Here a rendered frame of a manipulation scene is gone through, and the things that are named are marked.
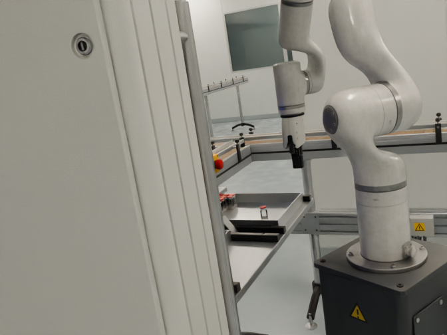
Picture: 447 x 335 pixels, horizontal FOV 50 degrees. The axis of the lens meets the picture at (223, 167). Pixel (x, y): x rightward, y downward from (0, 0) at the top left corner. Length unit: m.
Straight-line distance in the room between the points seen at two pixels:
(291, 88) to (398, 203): 0.51
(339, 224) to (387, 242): 1.33
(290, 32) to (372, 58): 0.33
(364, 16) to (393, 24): 1.73
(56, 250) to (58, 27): 0.25
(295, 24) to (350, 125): 0.43
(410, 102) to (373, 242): 0.33
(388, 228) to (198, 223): 0.63
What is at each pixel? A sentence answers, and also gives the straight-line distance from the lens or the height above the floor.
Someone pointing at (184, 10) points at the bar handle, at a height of 1.47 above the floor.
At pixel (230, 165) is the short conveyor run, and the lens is 2.25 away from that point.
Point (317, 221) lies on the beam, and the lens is 2.53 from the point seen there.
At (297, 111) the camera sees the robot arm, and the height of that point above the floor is 1.20.
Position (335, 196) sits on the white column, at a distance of 3.10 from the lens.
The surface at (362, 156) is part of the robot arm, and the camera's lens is 1.12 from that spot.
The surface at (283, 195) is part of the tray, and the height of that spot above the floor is 0.90.
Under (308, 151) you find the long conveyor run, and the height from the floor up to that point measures 0.88.
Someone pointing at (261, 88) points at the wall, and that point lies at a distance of 10.09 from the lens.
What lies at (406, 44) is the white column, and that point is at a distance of 2.88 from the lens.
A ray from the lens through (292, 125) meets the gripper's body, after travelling 1.48.
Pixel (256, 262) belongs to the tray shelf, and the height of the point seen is 0.88.
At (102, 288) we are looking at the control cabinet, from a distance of 0.59.
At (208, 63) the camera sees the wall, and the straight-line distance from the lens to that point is 10.51.
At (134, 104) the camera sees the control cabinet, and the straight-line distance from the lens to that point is 0.51.
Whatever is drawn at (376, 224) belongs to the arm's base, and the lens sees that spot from 1.18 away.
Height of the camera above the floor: 1.40
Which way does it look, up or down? 13 degrees down
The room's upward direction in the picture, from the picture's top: 9 degrees counter-clockwise
